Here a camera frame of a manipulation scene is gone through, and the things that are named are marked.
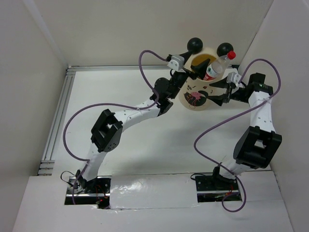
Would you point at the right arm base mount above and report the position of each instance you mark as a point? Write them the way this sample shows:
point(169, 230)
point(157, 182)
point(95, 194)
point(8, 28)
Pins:
point(210, 190)

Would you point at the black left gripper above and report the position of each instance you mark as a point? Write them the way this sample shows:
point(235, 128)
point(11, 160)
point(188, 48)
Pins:
point(200, 69)

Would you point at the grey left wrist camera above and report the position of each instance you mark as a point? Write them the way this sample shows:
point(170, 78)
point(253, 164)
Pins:
point(176, 62)

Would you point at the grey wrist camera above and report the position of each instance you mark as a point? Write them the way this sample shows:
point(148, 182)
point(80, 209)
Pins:
point(233, 78)
point(176, 62)

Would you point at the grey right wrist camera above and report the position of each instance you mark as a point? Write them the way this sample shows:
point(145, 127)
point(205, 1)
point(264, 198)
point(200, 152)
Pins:
point(233, 78)

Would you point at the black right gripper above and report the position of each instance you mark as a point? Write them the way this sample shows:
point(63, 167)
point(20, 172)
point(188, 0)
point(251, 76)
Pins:
point(218, 99)

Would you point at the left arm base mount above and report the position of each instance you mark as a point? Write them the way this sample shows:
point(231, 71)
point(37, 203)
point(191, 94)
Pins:
point(97, 194)

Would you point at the red label red cap bottle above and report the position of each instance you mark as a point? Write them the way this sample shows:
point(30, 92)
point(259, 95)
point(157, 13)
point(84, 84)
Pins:
point(219, 66)

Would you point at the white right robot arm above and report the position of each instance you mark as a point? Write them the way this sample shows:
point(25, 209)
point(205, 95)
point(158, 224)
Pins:
point(258, 145)

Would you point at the cream bin with black ears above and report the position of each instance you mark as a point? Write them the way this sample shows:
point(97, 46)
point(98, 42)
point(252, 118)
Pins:
point(193, 95)

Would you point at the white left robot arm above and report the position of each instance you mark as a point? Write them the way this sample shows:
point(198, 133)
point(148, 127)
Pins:
point(108, 128)

